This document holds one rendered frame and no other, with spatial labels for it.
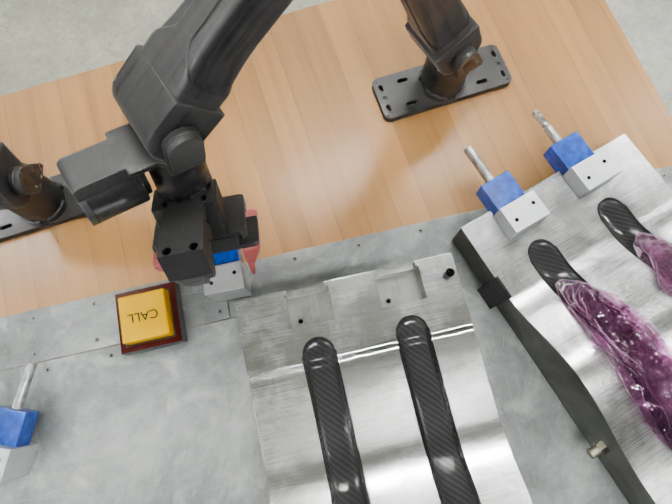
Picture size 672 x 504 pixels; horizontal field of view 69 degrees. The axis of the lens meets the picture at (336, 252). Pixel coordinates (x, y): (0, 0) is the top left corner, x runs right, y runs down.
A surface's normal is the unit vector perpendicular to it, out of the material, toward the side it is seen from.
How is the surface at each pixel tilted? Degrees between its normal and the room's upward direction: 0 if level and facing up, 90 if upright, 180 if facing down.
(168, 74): 34
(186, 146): 90
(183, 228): 29
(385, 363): 2
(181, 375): 0
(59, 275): 0
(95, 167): 12
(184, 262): 61
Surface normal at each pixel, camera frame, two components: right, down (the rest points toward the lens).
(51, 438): -0.02, -0.25
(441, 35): 0.43, 0.82
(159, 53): -0.48, 0.08
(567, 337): -0.24, -0.61
